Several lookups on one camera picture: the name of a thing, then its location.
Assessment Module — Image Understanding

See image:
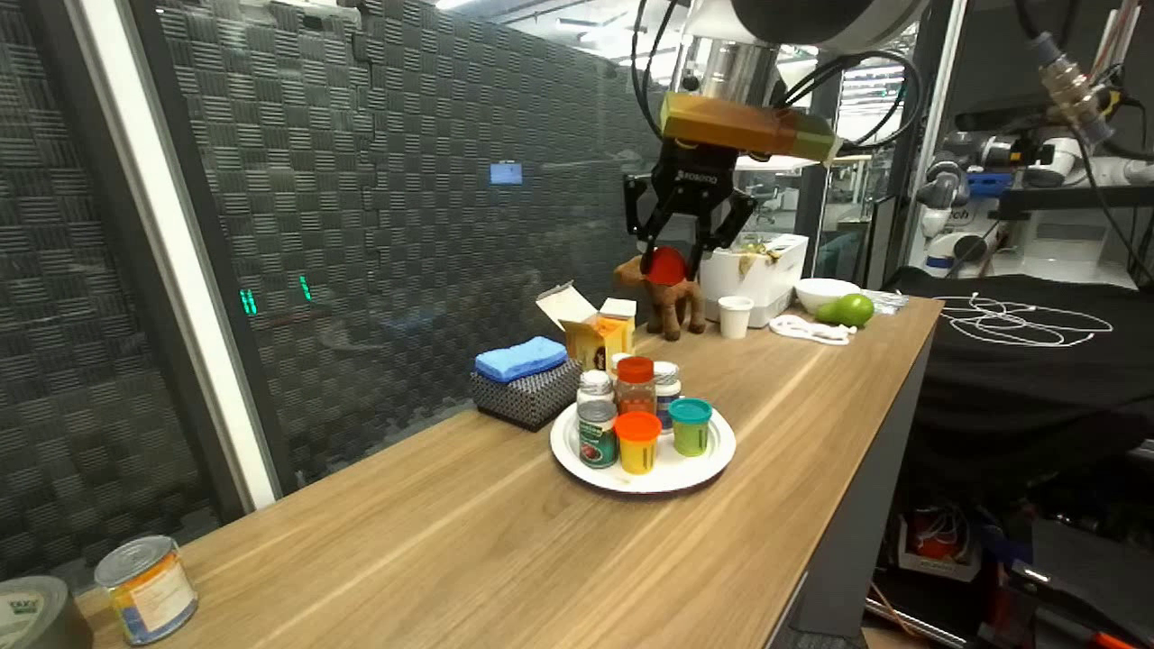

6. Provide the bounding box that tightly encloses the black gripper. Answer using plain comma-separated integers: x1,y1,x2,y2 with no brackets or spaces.
620,141,756,277

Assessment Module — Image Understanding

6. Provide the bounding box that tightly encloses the white bottle blue label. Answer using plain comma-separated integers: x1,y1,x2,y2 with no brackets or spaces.
652,359,682,402

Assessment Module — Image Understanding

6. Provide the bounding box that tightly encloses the spice bottle red cap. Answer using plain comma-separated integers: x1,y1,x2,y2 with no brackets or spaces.
613,358,658,409

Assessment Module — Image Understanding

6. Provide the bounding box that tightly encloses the teal lid dough tub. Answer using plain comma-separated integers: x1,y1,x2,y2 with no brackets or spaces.
667,395,712,457

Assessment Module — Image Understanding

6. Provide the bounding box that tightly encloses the white supplement bottle grey lid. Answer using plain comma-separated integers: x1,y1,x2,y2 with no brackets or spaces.
578,371,617,427

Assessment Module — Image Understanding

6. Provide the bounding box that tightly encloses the orange lid dough tub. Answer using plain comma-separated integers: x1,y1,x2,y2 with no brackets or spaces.
613,409,660,477

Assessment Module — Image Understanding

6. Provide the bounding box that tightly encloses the orange plush ball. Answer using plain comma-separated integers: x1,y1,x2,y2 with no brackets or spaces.
643,248,688,287

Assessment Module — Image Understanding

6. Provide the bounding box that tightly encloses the small green tin can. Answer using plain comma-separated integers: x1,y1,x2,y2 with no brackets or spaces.
578,423,620,467

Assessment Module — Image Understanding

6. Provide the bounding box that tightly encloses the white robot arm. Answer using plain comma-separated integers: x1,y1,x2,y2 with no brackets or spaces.
625,0,926,282

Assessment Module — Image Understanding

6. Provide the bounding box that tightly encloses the white paper plate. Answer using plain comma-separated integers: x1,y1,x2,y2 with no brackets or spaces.
547,406,736,497

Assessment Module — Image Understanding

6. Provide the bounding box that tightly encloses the brown moose plush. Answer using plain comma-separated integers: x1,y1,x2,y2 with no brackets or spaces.
613,256,703,341

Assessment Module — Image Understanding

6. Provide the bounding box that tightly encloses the white bucket container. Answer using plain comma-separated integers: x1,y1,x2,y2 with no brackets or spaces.
697,235,809,326

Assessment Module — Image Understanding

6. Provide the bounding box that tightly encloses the white paper cup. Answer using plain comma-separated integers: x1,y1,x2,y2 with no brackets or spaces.
718,295,753,337

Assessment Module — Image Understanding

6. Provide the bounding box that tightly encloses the open yellow cardboard box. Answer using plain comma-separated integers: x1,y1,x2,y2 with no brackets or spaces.
537,283,640,371

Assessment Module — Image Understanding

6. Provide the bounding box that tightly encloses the white bowl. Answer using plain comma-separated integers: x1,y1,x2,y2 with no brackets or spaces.
792,277,858,319

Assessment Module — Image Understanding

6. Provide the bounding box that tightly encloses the white crumpled cloth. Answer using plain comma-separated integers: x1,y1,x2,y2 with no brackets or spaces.
768,313,858,346

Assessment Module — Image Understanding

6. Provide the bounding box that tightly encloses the green apple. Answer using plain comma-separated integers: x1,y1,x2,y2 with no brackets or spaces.
834,293,878,326

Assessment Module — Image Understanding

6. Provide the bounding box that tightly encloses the blue folded cloth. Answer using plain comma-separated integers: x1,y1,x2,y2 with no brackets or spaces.
474,334,566,385

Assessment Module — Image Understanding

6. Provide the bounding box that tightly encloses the grey foam block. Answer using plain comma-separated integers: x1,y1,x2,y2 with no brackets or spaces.
468,359,582,427

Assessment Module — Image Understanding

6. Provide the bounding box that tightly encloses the glass jar candle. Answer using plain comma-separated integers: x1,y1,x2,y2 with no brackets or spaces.
94,532,197,644

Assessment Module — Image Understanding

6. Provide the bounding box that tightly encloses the grey tape roll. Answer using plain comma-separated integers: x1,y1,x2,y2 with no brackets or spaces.
0,575,94,649

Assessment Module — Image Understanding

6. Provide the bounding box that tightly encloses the white cable coil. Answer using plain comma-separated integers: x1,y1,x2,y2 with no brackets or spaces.
939,287,1119,354

